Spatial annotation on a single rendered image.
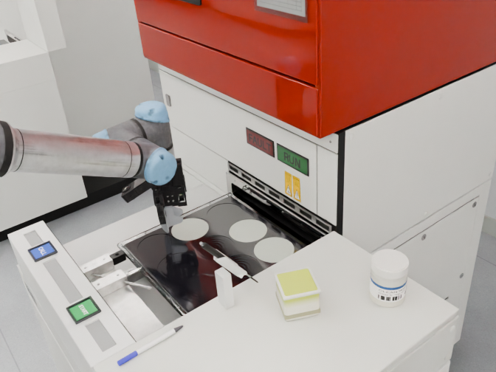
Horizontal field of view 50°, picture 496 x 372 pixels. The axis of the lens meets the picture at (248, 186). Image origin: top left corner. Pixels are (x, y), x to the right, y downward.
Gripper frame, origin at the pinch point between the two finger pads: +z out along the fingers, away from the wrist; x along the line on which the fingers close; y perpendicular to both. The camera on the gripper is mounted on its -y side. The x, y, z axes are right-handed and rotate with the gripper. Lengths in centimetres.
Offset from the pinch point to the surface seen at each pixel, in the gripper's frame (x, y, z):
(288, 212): -4.0, 33.1, -2.7
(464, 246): 13, 94, 32
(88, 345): -42.5, -13.3, -4.7
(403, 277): -44, 48, -12
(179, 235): -2.2, 3.9, 1.2
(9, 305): 82, -89, 91
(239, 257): -14.7, 18.6, 1.4
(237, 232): -4.3, 19.1, 1.3
